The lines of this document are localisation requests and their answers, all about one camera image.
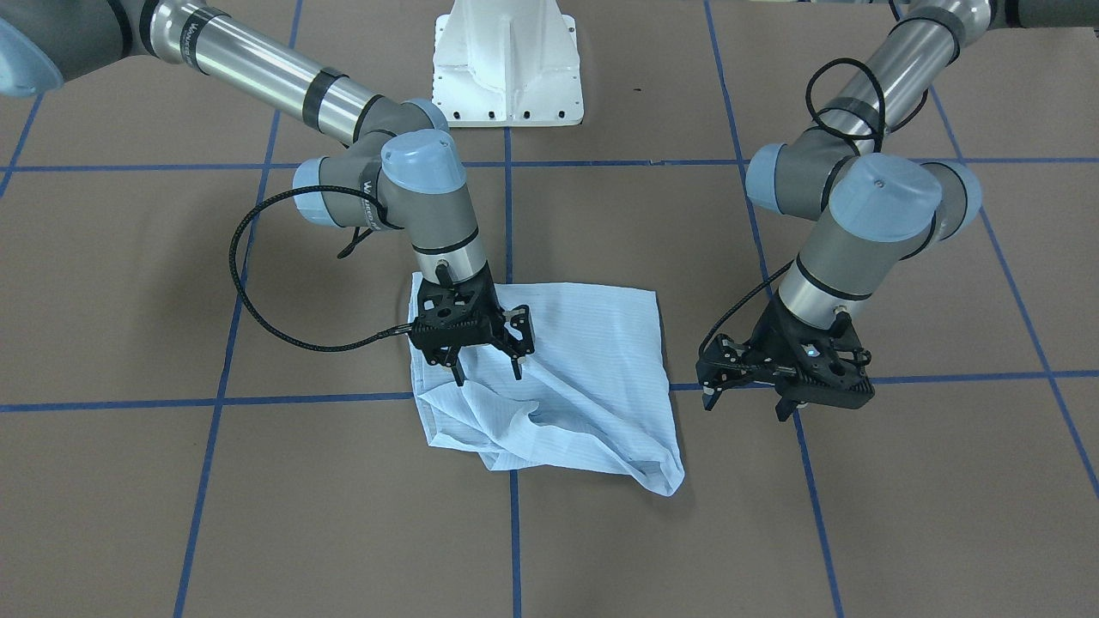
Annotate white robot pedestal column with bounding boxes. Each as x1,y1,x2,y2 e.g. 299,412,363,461
432,1,585,128

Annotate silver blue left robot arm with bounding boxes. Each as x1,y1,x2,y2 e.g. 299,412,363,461
697,1,1096,421

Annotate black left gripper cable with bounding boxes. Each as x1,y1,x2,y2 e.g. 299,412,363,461
697,57,887,357

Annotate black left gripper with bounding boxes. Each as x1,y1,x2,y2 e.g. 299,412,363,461
695,299,876,422

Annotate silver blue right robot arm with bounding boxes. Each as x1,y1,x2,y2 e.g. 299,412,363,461
3,1,535,385

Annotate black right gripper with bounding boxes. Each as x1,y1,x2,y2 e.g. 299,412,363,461
409,261,535,387

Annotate light blue button-up shirt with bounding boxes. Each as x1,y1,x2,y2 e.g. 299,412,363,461
410,282,684,496

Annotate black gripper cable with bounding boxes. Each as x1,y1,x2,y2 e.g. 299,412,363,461
227,184,422,353
697,57,887,357

